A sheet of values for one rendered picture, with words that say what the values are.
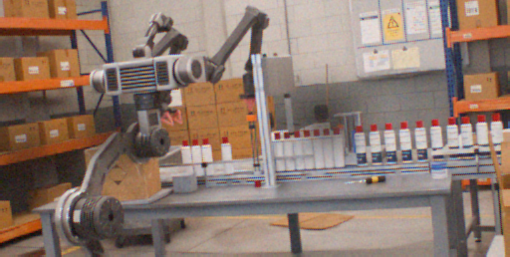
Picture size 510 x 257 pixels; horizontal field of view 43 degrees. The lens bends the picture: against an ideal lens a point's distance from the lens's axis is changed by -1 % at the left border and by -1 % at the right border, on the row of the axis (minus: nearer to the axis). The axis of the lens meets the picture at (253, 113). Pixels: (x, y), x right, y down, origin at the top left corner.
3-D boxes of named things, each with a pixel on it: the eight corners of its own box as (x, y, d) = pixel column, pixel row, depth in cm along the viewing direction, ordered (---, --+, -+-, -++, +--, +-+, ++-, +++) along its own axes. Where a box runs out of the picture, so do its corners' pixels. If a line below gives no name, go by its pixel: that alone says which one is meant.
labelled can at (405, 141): (412, 161, 327) (409, 121, 326) (412, 163, 322) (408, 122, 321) (402, 162, 328) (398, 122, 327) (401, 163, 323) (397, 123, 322)
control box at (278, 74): (296, 92, 335) (292, 55, 334) (270, 96, 325) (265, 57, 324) (283, 93, 343) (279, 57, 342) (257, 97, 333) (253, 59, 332)
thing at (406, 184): (454, 149, 399) (454, 145, 399) (450, 193, 275) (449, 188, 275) (145, 170, 465) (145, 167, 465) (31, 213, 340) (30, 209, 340)
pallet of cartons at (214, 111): (288, 192, 768) (275, 73, 761) (264, 208, 692) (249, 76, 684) (196, 196, 812) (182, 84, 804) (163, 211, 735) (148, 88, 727)
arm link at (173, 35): (171, 19, 348) (185, 29, 345) (176, 32, 360) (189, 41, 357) (113, 79, 337) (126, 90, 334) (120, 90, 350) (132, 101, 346)
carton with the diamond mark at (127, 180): (161, 189, 347) (155, 138, 346) (147, 198, 323) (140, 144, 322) (108, 194, 352) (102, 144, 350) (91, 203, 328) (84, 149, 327)
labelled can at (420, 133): (428, 160, 324) (424, 120, 323) (427, 161, 319) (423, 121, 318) (417, 161, 326) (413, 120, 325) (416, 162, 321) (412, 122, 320)
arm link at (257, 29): (246, 11, 327) (263, 21, 323) (253, 5, 329) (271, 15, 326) (242, 68, 361) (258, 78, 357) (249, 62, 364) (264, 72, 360)
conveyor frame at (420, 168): (431, 169, 327) (430, 159, 327) (430, 173, 317) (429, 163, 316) (136, 187, 379) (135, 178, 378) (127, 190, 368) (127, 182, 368)
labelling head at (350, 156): (368, 160, 347) (363, 112, 345) (364, 164, 335) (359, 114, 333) (342, 161, 351) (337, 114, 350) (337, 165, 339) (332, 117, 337)
